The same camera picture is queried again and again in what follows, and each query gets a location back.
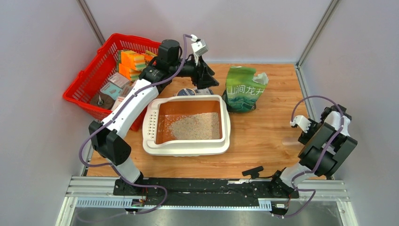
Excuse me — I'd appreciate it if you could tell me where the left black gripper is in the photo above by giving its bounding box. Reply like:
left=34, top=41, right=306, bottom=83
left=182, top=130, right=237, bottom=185
left=169, top=52, right=219, bottom=90

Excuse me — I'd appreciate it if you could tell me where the clear plastic scoop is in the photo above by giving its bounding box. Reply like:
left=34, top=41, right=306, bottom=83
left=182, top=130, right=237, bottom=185
left=281, top=137, right=302, bottom=146

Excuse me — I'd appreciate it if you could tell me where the green cat litter bag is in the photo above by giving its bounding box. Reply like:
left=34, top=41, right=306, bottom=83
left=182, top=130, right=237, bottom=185
left=222, top=66, right=269, bottom=113

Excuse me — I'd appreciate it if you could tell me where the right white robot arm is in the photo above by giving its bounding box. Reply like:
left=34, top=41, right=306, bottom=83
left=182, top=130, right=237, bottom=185
left=268, top=105, right=358, bottom=197

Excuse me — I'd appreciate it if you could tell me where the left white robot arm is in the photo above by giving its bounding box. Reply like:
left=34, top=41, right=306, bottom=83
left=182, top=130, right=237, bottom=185
left=83, top=34, right=219, bottom=195

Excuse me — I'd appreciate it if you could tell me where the white orange litter box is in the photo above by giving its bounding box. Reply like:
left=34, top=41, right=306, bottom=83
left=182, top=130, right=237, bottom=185
left=143, top=95, right=231, bottom=157

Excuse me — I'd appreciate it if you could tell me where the white pink sponge box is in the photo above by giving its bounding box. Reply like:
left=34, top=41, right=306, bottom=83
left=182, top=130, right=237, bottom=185
left=111, top=96, right=125, bottom=111

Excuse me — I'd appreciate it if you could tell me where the orange sponge pack upper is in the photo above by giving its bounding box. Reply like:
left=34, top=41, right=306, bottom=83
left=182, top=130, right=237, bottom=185
left=119, top=50, right=146, bottom=71

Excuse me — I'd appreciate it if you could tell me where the orange sponge pack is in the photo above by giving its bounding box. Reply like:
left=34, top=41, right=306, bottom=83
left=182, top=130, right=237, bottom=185
left=119, top=50, right=146, bottom=71
left=117, top=64, right=141, bottom=81

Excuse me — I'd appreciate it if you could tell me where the orange sponge pack lower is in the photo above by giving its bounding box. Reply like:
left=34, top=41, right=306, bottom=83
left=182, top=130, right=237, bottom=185
left=117, top=64, right=141, bottom=81

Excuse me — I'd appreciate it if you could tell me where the black T-shaped tool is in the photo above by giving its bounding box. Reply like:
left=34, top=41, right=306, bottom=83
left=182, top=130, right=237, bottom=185
left=242, top=166, right=264, bottom=179

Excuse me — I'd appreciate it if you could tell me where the teal card package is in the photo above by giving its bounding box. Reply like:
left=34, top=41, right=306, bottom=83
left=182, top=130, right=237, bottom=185
left=100, top=82, right=122, bottom=100

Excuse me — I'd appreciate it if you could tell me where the brown round scrubber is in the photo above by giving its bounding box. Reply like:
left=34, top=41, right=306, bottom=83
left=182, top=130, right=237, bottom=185
left=89, top=93, right=115, bottom=110

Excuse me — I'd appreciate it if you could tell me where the red plastic shopping basket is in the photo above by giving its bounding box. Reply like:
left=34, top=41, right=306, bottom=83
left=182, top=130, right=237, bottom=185
left=63, top=33, right=160, bottom=121

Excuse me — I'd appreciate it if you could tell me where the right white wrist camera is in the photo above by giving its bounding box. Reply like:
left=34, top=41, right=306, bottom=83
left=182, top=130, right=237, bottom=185
left=290, top=115, right=311, bottom=132

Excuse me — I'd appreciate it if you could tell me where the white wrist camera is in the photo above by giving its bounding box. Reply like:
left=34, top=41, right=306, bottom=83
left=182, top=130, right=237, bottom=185
left=191, top=34, right=209, bottom=65
left=290, top=115, right=311, bottom=132

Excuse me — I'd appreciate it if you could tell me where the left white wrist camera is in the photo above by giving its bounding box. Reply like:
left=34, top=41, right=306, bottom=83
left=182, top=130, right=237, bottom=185
left=191, top=34, right=209, bottom=65

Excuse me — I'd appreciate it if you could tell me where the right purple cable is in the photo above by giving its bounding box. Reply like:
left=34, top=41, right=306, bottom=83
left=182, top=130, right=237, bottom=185
left=270, top=95, right=345, bottom=218

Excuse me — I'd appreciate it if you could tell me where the purple cable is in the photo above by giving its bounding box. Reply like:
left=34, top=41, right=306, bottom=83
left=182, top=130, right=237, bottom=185
left=270, top=95, right=345, bottom=218
left=78, top=33, right=195, bottom=216

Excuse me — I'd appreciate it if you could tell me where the aluminium frame rail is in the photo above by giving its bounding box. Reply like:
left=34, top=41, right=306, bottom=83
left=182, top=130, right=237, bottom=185
left=56, top=176, right=358, bottom=226

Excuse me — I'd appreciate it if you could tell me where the black mounting base plate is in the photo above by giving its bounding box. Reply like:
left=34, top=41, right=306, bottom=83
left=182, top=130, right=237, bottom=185
left=113, top=178, right=299, bottom=207

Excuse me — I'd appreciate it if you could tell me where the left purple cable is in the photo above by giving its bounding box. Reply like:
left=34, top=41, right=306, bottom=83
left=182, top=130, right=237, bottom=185
left=78, top=33, right=195, bottom=216

